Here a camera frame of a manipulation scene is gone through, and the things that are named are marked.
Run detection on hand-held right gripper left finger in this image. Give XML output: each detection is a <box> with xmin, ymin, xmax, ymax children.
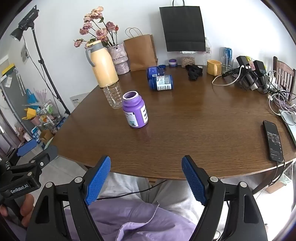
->
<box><xmin>25</xmin><ymin>155</ymin><xmax>111</xmax><ymax>241</ymax></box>

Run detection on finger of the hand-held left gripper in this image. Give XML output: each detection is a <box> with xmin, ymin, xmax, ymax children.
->
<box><xmin>5</xmin><ymin>139</ymin><xmax>38</xmax><ymax>166</ymax></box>
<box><xmin>10</xmin><ymin>145</ymin><xmax>59</xmax><ymax>180</ymax></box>

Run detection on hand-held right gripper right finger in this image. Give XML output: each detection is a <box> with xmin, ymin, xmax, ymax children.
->
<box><xmin>181</xmin><ymin>155</ymin><xmax>269</xmax><ymax>241</ymax></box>

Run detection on person's left hand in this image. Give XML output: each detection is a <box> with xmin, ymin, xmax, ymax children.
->
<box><xmin>0</xmin><ymin>193</ymin><xmax>36</xmax><ymax>229</ymax></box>

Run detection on cardboard box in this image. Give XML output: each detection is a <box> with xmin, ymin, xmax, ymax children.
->
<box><xmin>264</xmin><ymin>179</ymin><xmax>288</xmax><ymax>194</ymax></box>
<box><xmin>39</xmin><ymin>129</ymin><xmax>55</xmax><ymax>144</ymax></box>

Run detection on grey refrigerator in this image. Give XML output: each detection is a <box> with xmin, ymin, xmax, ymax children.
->
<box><xmin>0</xmin><ymin>66</ymin><xmax>31</xmax><ymax>142</ymax></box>

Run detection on blue bag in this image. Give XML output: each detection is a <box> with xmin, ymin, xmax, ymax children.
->
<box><xmin>26</xmin><ymin>89</ymin><xmax>39</xmax><ymax>105</ymax></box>

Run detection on lilac garment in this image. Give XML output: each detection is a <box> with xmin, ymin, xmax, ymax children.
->
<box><xmin>62</xmin><ymin>199</ymin><xmax>197</xmax><ymax>241</ymax></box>

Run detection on white paper sheet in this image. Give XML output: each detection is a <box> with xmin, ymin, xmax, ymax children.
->
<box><xmin>70</xmin><ymin>92</ymin><xmax>91</xmax><ymax>107</ymax></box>

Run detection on purple open bottle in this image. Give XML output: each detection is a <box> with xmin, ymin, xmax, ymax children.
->
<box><xmin>122</xmin><ymin>91</ymin><xmax>149</xmax><ymax>128</ymax></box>

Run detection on black light stand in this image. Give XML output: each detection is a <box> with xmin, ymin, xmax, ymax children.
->
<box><xmin>30</xmin><ymin>25</ymin><xmax>71</xmax><ymax>116</ymax></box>

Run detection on clear plastic bottle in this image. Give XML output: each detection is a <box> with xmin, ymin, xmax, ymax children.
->
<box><xmin>103</xmin><ymin>81</ymin><xmax>123</xmax><ymax>109</ymax></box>

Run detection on black smartphone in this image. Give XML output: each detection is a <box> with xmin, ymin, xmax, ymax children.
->
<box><xmin>263</xmin><ymin>120</ymin><xmax>285</xmax><ymax>162</ymax></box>

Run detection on blue bottle with white label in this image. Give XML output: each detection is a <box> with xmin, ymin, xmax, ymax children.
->
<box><xmin>149</xmin><ymin>75</ymin><xmax>174</xmax><ymax>91</ymax></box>

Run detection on yellow thermos jug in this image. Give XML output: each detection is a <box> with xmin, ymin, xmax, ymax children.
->
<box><xmin>85</xmin><ymin>40</ymin><xmax>119</xmax><ymax>89</ymax></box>

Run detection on black cloth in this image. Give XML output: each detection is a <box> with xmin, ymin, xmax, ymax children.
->
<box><xmin>185</xmin><ymin>64</ymin><xmax>204</xmax><ymax>81</ymax></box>

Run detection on grey tablet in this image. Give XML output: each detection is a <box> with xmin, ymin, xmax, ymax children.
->
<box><xmin>279</xmin><ymin>109</ymin><xmax>296</xmax><ymax>136</ymax></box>

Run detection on black bar device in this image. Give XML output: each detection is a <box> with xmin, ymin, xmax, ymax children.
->
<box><xmin>221</xmin><ymin>67</ymin><xmax>241</xmax><ymax>80</ymax></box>

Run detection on yellow mug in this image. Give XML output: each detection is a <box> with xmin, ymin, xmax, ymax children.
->
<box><xmin>206</xmin><ymin>60</ymin><xmax>223</xmax><ymax>76</ymax></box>

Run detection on clear drinking glass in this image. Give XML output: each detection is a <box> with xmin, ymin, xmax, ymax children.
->
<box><xmin>221</xmin><ymin>56</ymin><xmax>234</xmax><ymax>75</ymax></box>

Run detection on glass jar of oats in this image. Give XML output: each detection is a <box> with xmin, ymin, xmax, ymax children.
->
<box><xmin>180</xmin><ymin>50</ymin><xmax>196</xmax><ymax>68</ymax></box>

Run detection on pink ceramic vase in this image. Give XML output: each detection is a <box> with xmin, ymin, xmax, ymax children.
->
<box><xmin>107</xmin><ymin>43</ymin><xmax>130</xmax><ymax>75</ymax></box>

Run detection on black video light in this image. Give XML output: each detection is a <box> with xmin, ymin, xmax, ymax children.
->
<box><xmin>10</xmin><ymin>6</ymin><xmax>39</xmax><ymax>42</ymax></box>

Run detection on tall clear water bottle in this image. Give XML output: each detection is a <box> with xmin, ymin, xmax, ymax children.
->
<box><xmin>203</xmin><ymin>37</ymin><xmax>212</xmax><ymax>67</ymax></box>

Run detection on dried pink flowers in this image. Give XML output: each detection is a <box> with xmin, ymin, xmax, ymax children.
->
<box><xmin>73</xmin><ymin>6</ymin><xmax>120</xmax><ymax>49</ymax></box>

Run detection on brown paper bag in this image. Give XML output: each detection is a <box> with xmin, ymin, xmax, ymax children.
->
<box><xmin>123</xmin><ymin>27</ymin><xmax>159</xmax><ymax>72</ymax></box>

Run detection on wooden chair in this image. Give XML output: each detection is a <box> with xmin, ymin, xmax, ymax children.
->
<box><xmin>273</xmin><ymin>56</ymin><xmax>296</xmax><ymax>102</ymax></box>

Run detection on black paper bag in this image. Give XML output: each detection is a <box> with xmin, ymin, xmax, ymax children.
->
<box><xmin>159</xmin><ymin>0</ymin><xmax>206</xmax><ymax>53</ymax></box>

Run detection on thin black cable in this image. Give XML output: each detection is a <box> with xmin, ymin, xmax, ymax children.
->
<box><xmin>63</xmin><ymin>182</ymin><xmax>165</xmax><ymax>208</ymax></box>

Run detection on wire storage cart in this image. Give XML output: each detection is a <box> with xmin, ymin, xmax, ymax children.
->
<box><xmin>32</xmin><ymin>99</ymin><xmax>67</xmax><ymax>136</ymax></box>

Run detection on black phone cable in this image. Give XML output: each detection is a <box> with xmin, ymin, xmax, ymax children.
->
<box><xmin>269</xmin><ymin>160</ymin><xmax>287</xmax><ymax>188</ymax></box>

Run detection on white charging cable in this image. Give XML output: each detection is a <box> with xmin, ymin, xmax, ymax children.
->
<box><xmin>212</xmin><ymin>65</ymin><xmax>245</xmax><ymax>87</ymax></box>

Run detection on tangle of white cables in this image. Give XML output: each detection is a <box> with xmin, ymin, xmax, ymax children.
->
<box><xmin>265</xmin><ymin>70</ymin><xmax>296</xmax><ymax>126</ymax></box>

